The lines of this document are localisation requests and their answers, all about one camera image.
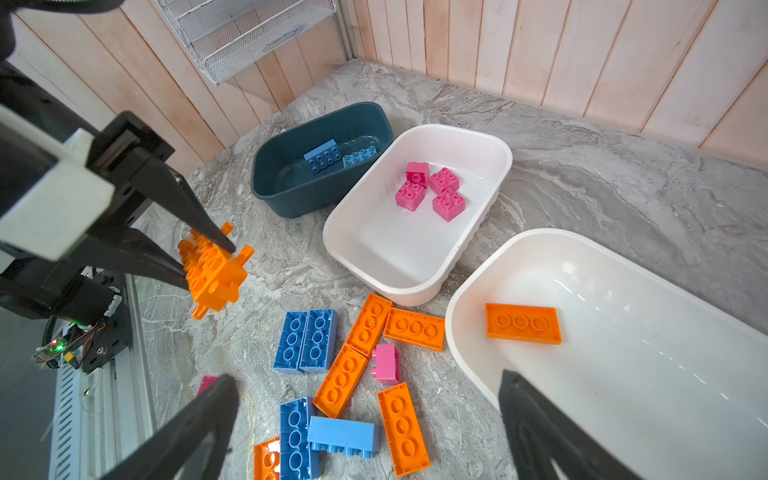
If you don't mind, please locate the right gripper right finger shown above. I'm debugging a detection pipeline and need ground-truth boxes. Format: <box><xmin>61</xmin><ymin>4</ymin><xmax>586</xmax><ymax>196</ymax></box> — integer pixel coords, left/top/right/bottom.
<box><xmin>498</xmin><ymin>370</ymin><xmax>638</xmax><ymax>479</ymax></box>

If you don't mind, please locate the white plastic bin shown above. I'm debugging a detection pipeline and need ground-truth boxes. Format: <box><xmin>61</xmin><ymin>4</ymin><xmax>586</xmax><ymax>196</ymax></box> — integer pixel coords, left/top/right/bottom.
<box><xmin>323</xmin><ymin>124</ymin><xmax>513</xmax><ymax>307</ymax></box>
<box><xmin>446</xmin><ymin>228</ymin><xmax>767</xmax><ymax>479</ymax></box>

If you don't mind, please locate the right white plastic bin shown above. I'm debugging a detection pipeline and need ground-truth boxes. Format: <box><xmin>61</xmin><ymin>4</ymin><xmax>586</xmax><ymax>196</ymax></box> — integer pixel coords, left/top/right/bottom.
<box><xmin>446</xmin><ymin>228</ymin><xmax>767</xmax><ymax>479</ymax></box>

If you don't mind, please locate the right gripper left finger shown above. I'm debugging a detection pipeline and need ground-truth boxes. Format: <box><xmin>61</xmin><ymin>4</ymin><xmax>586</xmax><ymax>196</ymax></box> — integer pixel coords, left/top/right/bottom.
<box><xmin>104</xmin><ymin>374</ymin><xmax>240</xmax><ymax>479</ymax></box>

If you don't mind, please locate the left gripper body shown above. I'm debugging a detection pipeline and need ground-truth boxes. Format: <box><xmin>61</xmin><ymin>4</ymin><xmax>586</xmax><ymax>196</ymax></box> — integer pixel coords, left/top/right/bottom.
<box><xmin>1</xmin><ymin>62</ymin><xmax>175</xmax><ymax>263</ymax></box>

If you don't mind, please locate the long light blue lego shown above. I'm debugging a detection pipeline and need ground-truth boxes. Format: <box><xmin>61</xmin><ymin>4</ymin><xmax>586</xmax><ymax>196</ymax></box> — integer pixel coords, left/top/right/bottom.
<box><xmin>342</xmin><ymin>145</ymin><xmax>378</xmax><ymax>168</ymax></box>

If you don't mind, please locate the white wire mesh shelf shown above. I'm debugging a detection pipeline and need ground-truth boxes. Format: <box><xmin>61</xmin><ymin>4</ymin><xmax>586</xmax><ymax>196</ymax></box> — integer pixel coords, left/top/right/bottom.
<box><xmin>158</xmin><ymin>0</ymin><xmax>337</xmax><ymax>85</ymax></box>

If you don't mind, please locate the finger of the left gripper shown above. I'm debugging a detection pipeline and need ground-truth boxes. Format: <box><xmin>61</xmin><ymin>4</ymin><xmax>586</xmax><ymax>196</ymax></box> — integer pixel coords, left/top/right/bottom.
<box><xmin>129</xmin><ymin>148</ymin><xmax>236</xmax><ymax>253</ymax></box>
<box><xmin>77</xmin><ymin>226</ymin><xmax>188</xmax><ymax>290</ymax></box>

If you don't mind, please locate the orange lego plate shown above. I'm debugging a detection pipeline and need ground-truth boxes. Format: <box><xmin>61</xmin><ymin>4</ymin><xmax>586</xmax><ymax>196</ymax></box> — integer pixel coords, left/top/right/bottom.
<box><xmin>253</xmin><ymin>436</ymin><xmax>280</xmax><ymax>480</ymax></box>
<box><xmin>486</xmin><ymin>303</ymin><xmax>563</xmax><ymax>345</ymax></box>
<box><xmin>384</xmin><ymin>308</ymin><xmax>445</xmax><ymax>352</ymax></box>
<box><xmin>377</xmin><ymin>383</ymin><xmax>431</xmax><ymax>479</ymax></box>

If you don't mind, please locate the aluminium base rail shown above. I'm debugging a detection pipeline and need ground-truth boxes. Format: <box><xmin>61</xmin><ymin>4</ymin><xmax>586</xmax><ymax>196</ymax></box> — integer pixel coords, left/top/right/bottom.
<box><xmin>47</xmin><ymin>276</ymin><xmax>157</xmax><ymax>479</ymax></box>

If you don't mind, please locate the light blue lego brick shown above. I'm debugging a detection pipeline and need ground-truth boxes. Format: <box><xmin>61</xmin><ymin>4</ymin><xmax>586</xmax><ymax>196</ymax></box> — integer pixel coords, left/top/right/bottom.
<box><xmin>308</xmin><ymin>416</ymin><xmax>381</xmax><ymax>459</ymax></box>

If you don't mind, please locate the pink square lego brick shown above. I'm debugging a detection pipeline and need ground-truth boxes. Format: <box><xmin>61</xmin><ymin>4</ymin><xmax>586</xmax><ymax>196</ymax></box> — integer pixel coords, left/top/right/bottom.
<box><xmin>406</xmin><ymin>162</ymin><xmax>430</xmax><ymax>188</ymax></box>

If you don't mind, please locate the middle white plastic bin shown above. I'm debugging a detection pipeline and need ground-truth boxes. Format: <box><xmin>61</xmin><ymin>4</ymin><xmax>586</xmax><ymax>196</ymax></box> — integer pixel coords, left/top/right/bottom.
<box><xmin>323</xmin><ymin>124</ymin><xmax>513</xmax><ymax>307</ymax></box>

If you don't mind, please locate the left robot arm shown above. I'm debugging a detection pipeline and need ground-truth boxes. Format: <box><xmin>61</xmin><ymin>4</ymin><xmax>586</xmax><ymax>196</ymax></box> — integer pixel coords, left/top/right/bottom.
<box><xmin>1</xmin><ymin>1</ymin><xmax>235</xmax><ymax>367</ymax></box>

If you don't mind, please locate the dark teal plastic bin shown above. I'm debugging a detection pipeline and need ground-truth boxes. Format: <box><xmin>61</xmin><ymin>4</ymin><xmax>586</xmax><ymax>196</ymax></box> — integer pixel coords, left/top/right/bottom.
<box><xmin>251</xmin><ymin>102</ymin><xmax>394</xmax><ymax>218</ymax></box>

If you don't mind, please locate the orange lego top plate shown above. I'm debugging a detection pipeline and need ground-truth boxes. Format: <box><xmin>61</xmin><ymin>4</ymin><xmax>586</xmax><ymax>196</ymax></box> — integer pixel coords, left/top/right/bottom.
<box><xmin>384</xmin><ymin>308</ymin><xmax>445</xmax><ymax>352</ymax></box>

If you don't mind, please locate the orange lego bottom plate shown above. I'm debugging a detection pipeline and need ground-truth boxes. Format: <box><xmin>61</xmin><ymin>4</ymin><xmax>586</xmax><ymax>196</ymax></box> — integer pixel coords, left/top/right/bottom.
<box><xmin>253</xmin><ymin>436</ymin><xmax>280</xmax><ymax>480</ymax></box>

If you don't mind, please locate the long orange lego centre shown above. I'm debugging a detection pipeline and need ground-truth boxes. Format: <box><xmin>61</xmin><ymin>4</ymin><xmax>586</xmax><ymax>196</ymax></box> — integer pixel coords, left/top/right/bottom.
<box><xmin>313</xmin><ymin>293</ymin><xmax>393</xmax><ymax>418</ymax></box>

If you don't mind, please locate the blue lego double brick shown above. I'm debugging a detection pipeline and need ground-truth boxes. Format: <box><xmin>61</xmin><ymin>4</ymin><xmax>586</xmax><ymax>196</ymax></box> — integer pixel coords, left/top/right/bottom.
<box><xmin>272</xmin><ymin>309</ymin><xmax>338</xmax><ymax>373</ymax></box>

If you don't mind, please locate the long orange technic lego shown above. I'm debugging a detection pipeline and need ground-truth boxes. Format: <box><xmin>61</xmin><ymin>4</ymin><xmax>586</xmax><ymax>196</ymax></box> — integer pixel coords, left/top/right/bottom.
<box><xmin>178</xmin><ymin>230</ymin><xmax>254</xmax><ymax>320</ymax></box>

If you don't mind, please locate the pink lego bottom brick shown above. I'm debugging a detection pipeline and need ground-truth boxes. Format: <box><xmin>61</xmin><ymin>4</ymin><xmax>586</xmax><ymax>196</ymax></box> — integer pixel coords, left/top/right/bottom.
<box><xmin>197</xmin><ymin>375</ymin><xmax>219</xmax><ymax>396</ymax></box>

